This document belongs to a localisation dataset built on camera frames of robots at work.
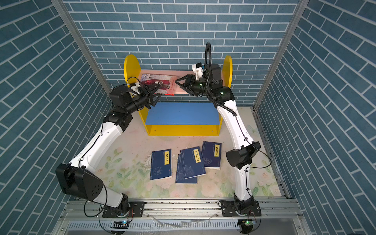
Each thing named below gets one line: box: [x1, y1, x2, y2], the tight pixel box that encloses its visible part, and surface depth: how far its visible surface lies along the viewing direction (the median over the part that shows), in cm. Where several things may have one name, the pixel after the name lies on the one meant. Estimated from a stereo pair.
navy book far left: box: [149, 148, 172, 181], surface depth 90 cm
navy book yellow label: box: [180, 145, 207, 180], surface depth 90 cm
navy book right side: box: [201, 141, 222, 170], surface depth 94 cm
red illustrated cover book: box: [140, 73, 178, 96], surface depth 77 cm
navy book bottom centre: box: [175, 153, 198, 184], surface depth 86 cm
